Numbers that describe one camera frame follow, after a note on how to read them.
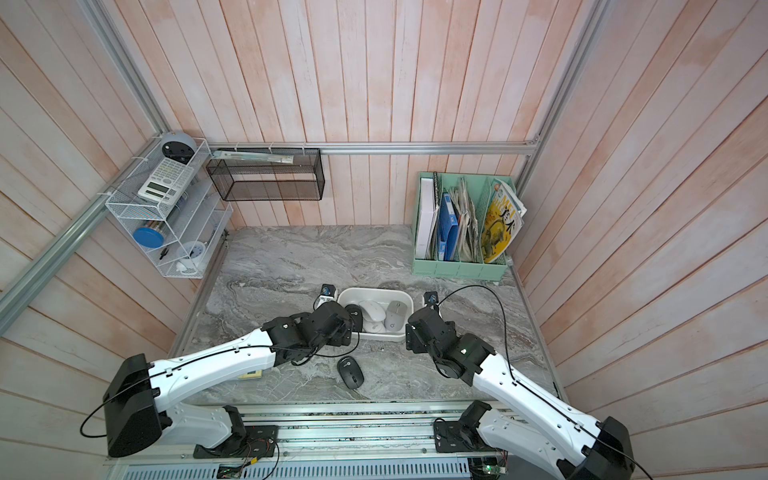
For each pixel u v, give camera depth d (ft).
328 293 2.30
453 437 2.40
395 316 3.04
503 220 3.26
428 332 1.89
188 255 2.74
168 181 2.55
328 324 1.92
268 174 3.45
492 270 3.40
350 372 2.72
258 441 2.40
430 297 2.25
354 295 3.19
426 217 3.02
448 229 3.08
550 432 1.40
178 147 2.63
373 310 3.04
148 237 2.50
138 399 1.30
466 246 3.34
